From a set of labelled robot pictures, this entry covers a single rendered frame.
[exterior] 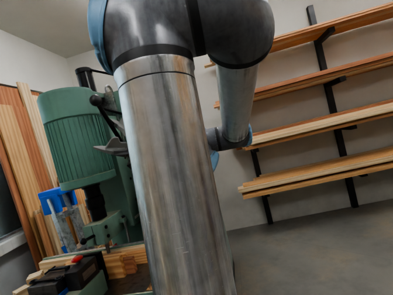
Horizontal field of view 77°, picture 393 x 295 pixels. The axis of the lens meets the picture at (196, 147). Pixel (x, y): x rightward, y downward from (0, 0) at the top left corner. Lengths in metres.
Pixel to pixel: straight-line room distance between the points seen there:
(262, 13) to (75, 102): 0.62
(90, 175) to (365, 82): 3.20
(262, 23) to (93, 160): 0.63
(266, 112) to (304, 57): 0.76
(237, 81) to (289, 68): 2.79
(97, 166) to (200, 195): 0.57
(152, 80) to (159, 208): 0.15
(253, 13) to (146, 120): 0.20
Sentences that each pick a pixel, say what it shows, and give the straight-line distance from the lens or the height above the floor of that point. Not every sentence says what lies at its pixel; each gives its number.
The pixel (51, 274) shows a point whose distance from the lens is 0.83.
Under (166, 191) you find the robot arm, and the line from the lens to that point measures 0.30.
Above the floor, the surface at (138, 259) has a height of 0.92.
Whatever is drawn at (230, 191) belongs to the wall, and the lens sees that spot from 3.20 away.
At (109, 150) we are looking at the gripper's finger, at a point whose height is 1.29.
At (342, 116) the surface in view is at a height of 1.11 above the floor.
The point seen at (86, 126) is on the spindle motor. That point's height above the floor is 1.38.
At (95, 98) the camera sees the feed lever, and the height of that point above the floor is 1.44.
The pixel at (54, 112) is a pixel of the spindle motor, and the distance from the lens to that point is 0.86.
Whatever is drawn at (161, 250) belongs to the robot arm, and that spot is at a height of 1.14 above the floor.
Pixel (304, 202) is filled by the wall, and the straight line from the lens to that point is 3.37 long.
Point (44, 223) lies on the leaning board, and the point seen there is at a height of 0.89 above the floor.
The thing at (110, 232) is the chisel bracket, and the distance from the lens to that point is 0.91.
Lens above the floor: 1.26
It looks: 2 degrees down
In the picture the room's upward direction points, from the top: 14 degrees counter-clockwise
